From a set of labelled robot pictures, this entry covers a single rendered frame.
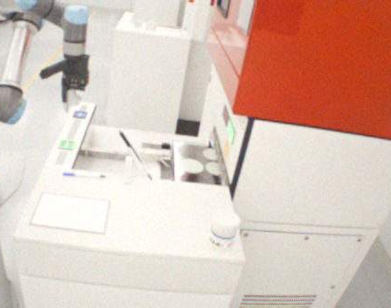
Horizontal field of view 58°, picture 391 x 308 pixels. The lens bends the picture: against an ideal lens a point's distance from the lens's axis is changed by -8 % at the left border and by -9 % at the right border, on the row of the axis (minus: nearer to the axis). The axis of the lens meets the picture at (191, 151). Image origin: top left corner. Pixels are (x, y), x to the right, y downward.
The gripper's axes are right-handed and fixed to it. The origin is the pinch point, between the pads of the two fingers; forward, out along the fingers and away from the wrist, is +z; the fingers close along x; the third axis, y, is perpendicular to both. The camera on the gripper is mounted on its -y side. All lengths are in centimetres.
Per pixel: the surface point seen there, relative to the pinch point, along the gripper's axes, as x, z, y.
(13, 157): 9.4, 28.7, -24.2
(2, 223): 57, 111, -55
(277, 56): -15, -32, 63
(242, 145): -15, -2, 59
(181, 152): 15, 21, 45
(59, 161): -10.6, 15.0, 0.7
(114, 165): 12.4, 28.6, 18.2
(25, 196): 87, 111, -48
